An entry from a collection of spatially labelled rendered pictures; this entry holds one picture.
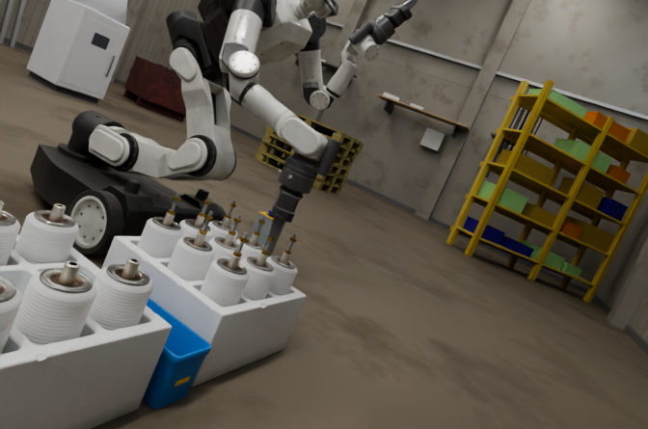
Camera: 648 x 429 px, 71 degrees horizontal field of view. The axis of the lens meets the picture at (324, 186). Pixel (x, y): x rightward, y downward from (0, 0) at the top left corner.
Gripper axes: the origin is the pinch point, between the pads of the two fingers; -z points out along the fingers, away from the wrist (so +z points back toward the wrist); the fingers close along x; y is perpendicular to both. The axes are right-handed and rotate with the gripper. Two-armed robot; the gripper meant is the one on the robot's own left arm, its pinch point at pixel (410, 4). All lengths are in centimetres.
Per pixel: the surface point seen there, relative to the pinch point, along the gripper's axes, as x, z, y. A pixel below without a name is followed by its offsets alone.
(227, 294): 83, 97, 3
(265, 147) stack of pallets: -449, 134, -157
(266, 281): 75, 92, -6
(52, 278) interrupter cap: 105, 102, 38
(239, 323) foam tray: 85, 100, -4
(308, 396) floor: 88, 103, -32
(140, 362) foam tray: 103, 108, 15
